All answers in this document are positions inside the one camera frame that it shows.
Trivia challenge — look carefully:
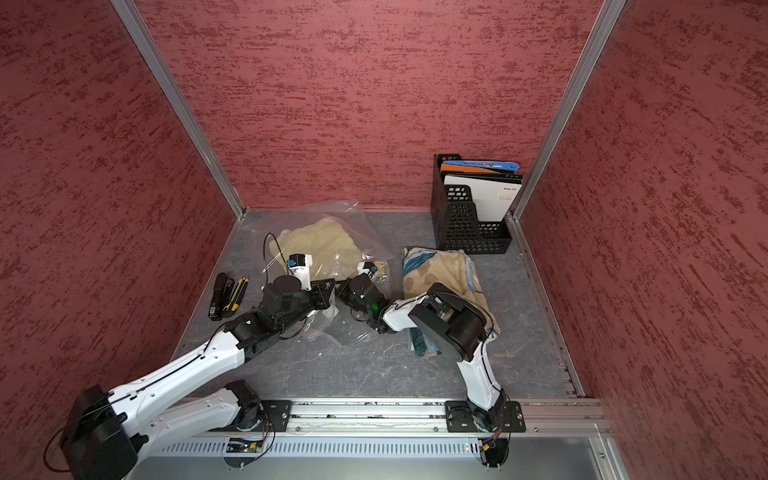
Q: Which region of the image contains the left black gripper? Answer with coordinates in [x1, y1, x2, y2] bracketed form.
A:
[277, 277, 336, 333]

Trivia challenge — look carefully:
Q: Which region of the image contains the yellow fleece blanket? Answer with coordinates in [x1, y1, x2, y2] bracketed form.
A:
[268, 216, 391, 282]

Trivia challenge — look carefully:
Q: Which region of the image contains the clear plastic vacuum bag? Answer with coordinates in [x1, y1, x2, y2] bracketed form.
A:
[255, 200, 393, 349]

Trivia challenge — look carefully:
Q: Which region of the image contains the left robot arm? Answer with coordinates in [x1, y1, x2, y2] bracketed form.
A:
[51, 275, 335, 479]

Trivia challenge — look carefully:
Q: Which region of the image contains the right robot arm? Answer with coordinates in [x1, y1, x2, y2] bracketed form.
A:
[336, 274, 525, 436]

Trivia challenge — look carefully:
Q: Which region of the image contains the yellow black utility knife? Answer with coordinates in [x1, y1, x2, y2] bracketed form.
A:
[222, 276, 249, 318]

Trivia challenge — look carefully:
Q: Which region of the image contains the black mesh file organizer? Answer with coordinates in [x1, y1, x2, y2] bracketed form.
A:
[430, 154, 512, 255]

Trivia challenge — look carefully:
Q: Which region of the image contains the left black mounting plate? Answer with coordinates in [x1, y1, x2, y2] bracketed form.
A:
[234, 400, 293, 432]

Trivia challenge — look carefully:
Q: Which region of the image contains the black mounting plate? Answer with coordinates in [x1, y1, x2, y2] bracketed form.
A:
[445, 397, 526, 434]
[234, 400, 293, 432]

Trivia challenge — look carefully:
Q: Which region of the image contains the orange folder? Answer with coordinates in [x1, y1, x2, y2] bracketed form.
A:
[439, 161, 520, 176]

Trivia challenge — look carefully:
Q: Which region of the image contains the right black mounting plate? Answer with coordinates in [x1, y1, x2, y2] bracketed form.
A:
[445, 397, 526, 434]

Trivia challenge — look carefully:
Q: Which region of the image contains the white paper folder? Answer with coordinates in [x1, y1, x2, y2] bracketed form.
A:
[443, 175, 523, 222]

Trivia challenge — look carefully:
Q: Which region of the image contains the blue folder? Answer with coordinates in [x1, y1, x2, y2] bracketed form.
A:
[440, 160, 520, 174]

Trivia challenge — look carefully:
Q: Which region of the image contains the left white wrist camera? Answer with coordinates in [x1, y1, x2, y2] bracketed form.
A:
[287, 253, 313, 291]

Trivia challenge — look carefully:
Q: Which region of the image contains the left camera black cable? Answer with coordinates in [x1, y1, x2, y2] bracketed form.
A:
[262, 232, 292, 289]

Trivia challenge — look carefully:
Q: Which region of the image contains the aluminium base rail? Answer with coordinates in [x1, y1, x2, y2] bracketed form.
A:
[143, 395, 607, 436]

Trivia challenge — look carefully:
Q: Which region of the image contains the left aluminium corner post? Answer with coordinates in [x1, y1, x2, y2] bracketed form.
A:
[111, 0, 247, 220]

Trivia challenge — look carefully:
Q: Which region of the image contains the aluminium corner post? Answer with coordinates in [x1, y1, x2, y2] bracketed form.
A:
[111, 0, 247, 220]
[510, 0, 626, 223]

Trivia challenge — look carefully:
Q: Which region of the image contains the right aluminium corner post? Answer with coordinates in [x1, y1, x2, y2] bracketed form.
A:
[510, 0, 626, 223]

